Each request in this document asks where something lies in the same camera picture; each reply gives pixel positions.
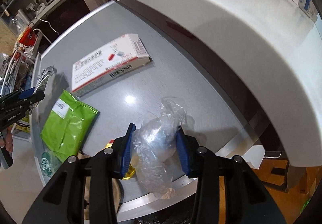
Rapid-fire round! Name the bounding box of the clear plastic bag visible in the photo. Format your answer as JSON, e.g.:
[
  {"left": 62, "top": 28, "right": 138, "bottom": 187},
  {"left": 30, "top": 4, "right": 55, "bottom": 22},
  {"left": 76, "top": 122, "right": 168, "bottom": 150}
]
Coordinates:
[{"left": 131, "top": 97, "right": 187, "bottom": 199}]

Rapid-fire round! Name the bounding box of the left hand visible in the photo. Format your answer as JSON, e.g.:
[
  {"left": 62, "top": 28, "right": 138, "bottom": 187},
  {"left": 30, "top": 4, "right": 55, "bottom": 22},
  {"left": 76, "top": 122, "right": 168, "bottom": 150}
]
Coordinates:
[{"left": 0, "top": 127, "right": 13, "bottom": 153}]

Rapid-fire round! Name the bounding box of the silver foil wrapper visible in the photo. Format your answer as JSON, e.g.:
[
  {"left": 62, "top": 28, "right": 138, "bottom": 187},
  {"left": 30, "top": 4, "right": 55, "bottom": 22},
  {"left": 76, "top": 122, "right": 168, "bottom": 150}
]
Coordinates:
[{"left": 33, "top": 66, "right": 55, "bottom": 94}]

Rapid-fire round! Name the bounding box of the green plastic pouch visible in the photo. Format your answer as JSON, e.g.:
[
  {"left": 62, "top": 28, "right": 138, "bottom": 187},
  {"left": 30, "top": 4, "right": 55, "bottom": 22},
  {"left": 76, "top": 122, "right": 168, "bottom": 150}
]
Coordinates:
[{"left": 40, "top": 90, "right": 100, "bottom": 162}]

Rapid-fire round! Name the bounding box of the red container on trolley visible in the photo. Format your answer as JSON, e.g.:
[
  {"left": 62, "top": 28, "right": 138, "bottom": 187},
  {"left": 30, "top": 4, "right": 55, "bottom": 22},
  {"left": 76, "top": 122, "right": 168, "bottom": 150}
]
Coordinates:
[{"left": 18, "top": 27, "right": 37, "bottom": 46}]

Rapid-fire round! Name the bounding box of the large clear water bottle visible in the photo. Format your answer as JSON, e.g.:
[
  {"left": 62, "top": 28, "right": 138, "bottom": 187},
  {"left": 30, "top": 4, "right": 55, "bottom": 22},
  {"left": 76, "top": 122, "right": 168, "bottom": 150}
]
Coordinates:
[{"left": 9, "top": 16, "right": 26, "bottom": 37}]

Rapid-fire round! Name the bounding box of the yellow foil wrapper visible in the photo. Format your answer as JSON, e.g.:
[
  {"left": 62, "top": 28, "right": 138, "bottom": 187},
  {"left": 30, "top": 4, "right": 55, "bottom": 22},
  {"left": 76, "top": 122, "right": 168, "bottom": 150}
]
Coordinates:
[{"left": 104, "top": 138, "right": 138, "bottom": 180}]

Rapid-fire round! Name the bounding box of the white red medicine box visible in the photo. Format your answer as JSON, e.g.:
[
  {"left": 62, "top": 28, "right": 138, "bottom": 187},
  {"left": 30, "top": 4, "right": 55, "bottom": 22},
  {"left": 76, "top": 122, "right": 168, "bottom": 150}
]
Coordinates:
[{"left": 71, "top": 34, "right": 151, "bottom": 97}]

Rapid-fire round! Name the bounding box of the white blue mug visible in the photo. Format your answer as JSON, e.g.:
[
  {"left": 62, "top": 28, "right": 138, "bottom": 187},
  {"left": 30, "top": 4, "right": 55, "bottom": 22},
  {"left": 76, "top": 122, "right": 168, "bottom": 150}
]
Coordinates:
[{"left": 298, "top": 0, "right": 318, "bottom": 22}]

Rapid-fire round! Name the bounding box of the white wire trolley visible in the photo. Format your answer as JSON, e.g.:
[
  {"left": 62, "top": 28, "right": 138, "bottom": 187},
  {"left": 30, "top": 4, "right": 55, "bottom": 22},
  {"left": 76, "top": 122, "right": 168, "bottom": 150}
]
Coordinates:
[{"left": 0, "top": 28, "right": 53, "bottom": 134}]

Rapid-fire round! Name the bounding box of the white power cable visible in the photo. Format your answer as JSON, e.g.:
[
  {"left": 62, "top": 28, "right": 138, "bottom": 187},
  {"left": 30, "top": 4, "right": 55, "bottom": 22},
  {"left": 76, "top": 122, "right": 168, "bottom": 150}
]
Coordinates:
[{"left": 35, "top": 16, "right": 61, "bottom": 36}]

